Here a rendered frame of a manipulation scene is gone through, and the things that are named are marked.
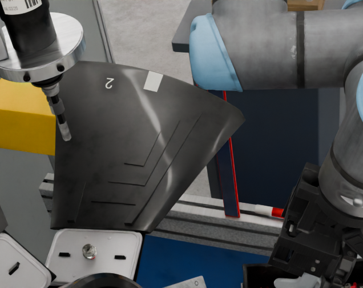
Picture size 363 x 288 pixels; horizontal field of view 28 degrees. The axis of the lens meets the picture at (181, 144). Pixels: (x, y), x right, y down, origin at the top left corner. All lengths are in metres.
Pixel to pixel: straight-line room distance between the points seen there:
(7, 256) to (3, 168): 1.22
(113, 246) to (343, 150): 0.24
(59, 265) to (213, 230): 0.52
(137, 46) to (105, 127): 2.27
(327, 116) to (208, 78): 0.68
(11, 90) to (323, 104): 0.55
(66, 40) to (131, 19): 2.71
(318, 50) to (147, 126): 0.22
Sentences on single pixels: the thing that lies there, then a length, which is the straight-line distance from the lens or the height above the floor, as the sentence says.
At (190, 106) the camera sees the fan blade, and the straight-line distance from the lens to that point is 0.82.
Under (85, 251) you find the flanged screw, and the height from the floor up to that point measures 1.22.
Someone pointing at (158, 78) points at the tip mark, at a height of 1.22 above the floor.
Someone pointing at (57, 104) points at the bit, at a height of 1.40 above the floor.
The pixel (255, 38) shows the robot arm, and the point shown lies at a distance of 0.68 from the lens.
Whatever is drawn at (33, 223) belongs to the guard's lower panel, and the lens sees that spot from 2.02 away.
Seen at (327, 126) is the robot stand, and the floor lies 0.81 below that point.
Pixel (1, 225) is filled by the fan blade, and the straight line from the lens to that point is 0.61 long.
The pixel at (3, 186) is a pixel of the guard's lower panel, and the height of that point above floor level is 0.49.
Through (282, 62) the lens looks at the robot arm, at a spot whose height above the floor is 1.32.
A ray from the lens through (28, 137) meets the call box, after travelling 1.13.
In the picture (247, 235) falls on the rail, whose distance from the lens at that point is 1.17.
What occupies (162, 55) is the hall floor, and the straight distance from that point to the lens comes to 2.97.
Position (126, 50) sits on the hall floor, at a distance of 3.04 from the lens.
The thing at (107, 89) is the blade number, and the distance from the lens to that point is 0.83.
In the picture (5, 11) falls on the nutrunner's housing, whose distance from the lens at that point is 0.50.
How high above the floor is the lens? 1.73
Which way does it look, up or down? 43 degrees down
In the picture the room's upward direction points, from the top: 10 degrees counter-clockwise
